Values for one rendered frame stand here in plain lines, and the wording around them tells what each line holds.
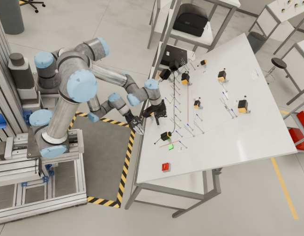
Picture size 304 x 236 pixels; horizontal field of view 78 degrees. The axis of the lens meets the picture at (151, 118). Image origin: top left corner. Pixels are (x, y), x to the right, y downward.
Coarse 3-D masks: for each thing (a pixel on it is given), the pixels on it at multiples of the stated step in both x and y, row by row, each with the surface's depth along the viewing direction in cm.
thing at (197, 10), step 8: (184, 8) 174; (192, 8) 174; (200, 8) 180; (184, 16) 170; (192, 16) 169; (200, 16) 170; (176, 24) 176; (184, 24) 175; (192, 24) 176; (200, 24) 174; (192, 32) 180; (200, 32) 180
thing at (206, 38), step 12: (180, 0) 154; (216, 0) 151; (228, 0) 149; (168, 12) 215; (168, 24) 184; (168, 36) 178; (192, 36) 182; (204, 36) 189; (216, 36) 173; (180, 48) 242; (156, 60) 212; (192, 60) 231; (156, 72) 211; (144, 108) 274
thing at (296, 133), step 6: (288, 114) 311; (294, 114) 307; (300, 114) 298; (294, 120) 299; (300, 120) 297; (288, 126) 342; (300, 126) 291; (294, 132) 321; (300, 132) 325; (294, 138) 319; (300, 138) 315; (300, 144) 307; (300, 150) 311
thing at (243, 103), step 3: (243, 99) 114; (240, 102) 113; (243, 102) 111; (246, 102) 112; (240, 105) 111; (243, 105) 110; (246, 105) 111; (246, 108) 111; (246, 111) 117; (249, 111) 115
